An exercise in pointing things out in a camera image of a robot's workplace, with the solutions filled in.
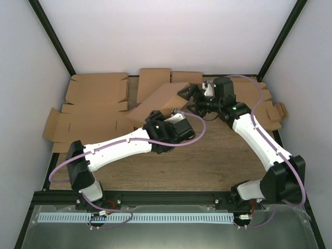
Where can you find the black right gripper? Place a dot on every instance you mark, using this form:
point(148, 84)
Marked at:
point(193, 89)

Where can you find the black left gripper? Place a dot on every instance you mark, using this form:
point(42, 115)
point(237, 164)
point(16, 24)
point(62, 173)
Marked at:
point(157, 115)

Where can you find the large cardboard box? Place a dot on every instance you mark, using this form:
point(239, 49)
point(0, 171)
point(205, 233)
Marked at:
point(164, 99)

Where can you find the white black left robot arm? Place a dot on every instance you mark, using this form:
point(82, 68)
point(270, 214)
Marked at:
point(173, 130)

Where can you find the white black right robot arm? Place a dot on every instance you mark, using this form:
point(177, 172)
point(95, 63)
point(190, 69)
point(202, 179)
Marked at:
point(284, 177)

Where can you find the small folded cardboard box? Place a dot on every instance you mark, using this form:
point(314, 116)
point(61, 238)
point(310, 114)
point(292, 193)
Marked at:
point(189, 77)

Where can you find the tall folded cardboard box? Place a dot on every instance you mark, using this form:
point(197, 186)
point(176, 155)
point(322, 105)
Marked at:
point(151, 79)

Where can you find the flat cardboard blank front left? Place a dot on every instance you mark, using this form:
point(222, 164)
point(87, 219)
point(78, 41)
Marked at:
point(89, 123)

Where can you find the flat cardboard blank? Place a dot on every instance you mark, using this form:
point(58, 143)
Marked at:
point(89, 123)
point(97, 88)

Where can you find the flat cardboard blank back left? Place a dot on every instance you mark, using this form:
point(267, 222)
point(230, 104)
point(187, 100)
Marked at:
point(97, 88)

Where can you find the stack of small cardboard blanks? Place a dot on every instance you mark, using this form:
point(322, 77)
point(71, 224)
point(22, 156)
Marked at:
point(251, 92)

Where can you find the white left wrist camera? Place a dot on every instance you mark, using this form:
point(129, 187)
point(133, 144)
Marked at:
point(176, 116)

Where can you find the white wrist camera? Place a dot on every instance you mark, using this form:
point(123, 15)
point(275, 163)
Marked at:
point(208, 89)
point(176, 116)

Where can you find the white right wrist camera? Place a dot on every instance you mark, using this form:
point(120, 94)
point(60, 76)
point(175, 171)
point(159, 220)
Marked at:
point(208, 89)

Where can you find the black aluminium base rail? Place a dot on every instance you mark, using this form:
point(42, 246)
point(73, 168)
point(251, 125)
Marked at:
point(220, 200)

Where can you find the black left corner frame post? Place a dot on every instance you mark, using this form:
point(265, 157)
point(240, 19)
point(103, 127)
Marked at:
point(46, 24)

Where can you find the black corner frame post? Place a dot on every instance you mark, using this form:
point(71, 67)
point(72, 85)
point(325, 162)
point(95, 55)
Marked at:
point(46, 24)
point(281, 38)

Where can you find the black right corner frame post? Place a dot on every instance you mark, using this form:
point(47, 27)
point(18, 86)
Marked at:
point(281, 38)

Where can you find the light blue slotted cable duct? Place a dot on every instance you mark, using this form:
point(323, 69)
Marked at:
point(139, 218)

